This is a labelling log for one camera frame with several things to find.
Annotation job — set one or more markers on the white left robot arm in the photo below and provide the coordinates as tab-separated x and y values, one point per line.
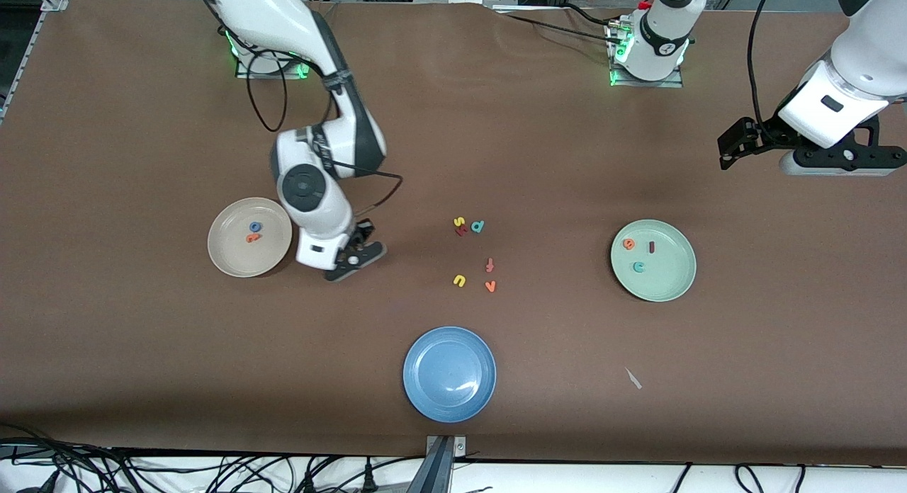
662	32

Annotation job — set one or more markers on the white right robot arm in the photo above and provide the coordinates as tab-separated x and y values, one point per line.
269	11

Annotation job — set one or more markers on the beige round plate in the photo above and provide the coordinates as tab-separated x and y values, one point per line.
234	256

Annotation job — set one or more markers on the pale green round plate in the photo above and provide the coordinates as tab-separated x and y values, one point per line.
666	277

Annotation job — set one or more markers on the blue round plate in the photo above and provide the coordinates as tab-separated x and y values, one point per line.
449	374

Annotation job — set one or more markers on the black power plug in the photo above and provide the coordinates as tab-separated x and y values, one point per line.
308	482
368	479

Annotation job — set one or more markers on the white paper scrap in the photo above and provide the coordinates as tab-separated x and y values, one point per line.
633	379

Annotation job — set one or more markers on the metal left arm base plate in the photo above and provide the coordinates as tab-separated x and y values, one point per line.
645	83

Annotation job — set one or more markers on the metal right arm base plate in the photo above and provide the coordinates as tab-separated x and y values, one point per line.
273	75

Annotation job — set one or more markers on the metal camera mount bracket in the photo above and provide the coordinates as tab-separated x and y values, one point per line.
443	465

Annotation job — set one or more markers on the aluminium frame bracket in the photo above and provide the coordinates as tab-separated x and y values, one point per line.
55	1

